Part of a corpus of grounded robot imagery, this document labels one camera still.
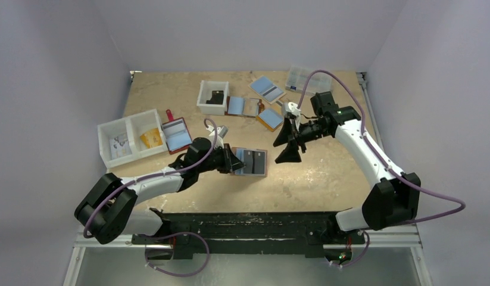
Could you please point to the brown open card holder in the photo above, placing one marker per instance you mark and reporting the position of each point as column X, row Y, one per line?
column 244, row 107

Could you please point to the white card holder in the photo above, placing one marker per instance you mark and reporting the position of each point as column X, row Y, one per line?
column 267, row 89

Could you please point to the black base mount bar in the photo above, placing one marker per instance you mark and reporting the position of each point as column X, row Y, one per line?
column 311, row 234

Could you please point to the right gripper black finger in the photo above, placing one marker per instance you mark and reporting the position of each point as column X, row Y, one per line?
column 287, row 130
column 290, row 154

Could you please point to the orange card in bin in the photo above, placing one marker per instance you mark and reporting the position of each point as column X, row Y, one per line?
column 152, row 138

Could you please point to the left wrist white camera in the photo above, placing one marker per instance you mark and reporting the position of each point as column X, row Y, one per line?
column 219, row 132

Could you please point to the pink card holder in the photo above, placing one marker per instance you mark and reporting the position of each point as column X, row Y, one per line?
column 255, row 162

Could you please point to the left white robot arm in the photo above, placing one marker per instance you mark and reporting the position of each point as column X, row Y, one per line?
column 106, row 211

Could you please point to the small white square box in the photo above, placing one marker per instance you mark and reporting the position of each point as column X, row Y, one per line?
column 205, row 93

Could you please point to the red card holder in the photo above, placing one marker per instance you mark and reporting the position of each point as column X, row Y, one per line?
column 176, row 133

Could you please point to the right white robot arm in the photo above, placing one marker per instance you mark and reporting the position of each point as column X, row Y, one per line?
column 393, row 197

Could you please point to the orange card holder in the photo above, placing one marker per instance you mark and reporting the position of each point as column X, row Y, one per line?
column 271, row 117

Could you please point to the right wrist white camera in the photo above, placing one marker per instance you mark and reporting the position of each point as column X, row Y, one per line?
column 290, row 110

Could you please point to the black object in box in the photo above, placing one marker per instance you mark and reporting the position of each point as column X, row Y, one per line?
column 217, row 97

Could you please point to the white two-compartment bin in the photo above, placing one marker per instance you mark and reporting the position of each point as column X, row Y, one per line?
column 134, row 126

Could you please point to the aluminium frame rail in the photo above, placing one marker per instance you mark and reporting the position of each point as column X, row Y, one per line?
column 393, row 256

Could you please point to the wrist white camera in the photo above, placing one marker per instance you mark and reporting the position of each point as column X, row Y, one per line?
column 219, row 132
column 290, row 110

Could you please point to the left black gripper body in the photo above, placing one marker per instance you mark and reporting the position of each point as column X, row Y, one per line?
column 218, row 159

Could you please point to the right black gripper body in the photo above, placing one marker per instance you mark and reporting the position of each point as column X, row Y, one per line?
column 296, row 133

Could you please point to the printed card in bin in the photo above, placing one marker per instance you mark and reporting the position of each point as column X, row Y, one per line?
column 119, row 146

